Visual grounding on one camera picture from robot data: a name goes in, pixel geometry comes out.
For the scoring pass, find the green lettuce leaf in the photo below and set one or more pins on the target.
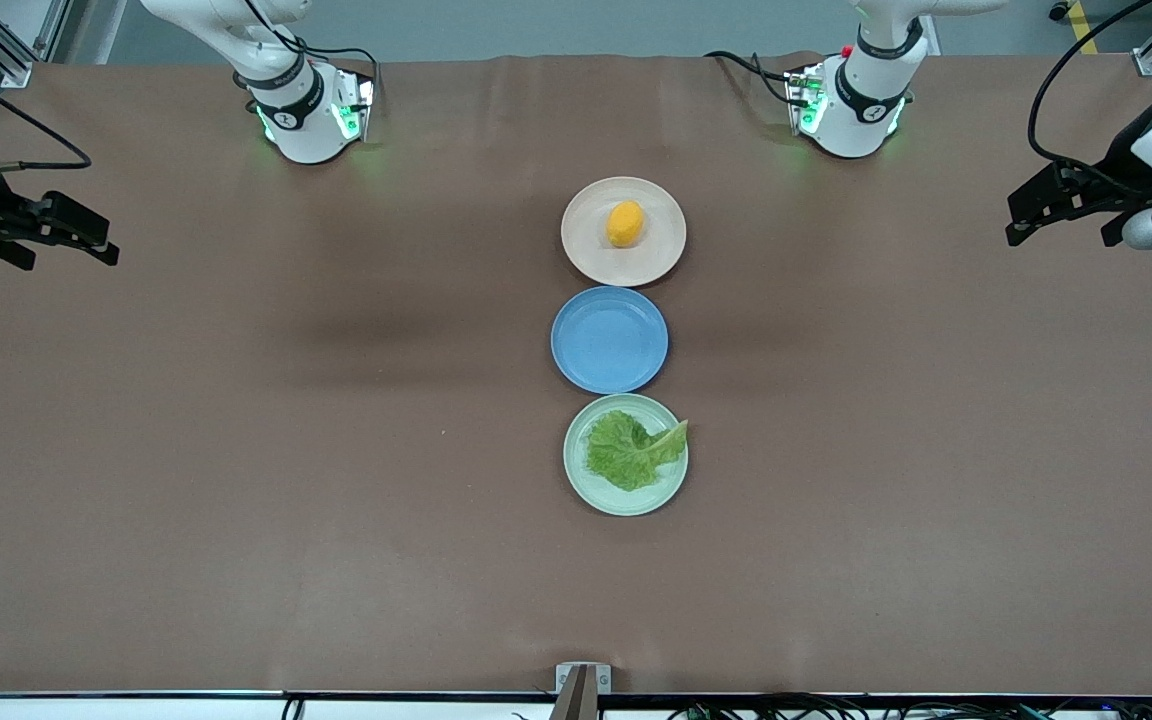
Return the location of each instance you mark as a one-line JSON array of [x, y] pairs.
[[626, 455]]

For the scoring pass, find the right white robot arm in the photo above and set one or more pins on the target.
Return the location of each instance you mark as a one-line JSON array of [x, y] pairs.
[[304, 120]]

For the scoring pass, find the yellow lemon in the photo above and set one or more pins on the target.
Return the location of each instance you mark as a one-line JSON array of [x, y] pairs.
[[625, 223]]

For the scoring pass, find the beige round plate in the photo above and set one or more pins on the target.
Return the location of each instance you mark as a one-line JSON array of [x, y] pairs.
[[651, 255]]

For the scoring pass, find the brown table cover sheet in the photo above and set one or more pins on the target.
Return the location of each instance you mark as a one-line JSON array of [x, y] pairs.
[[236, 450]]

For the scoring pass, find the light green round plate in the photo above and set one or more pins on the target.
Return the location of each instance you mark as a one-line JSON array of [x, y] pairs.
[[606, 495]]

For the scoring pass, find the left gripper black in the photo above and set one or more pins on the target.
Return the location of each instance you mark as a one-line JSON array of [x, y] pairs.
[[1112, 186]]

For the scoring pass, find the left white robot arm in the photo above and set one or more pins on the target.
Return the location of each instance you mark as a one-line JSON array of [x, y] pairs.
[[856, 110]]

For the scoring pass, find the metal table edge bracket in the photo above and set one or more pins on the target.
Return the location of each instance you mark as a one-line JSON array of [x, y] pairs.
[[583, 678]]

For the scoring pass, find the blue round plate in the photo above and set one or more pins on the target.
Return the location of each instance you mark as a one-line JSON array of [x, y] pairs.
[[608, 342]]

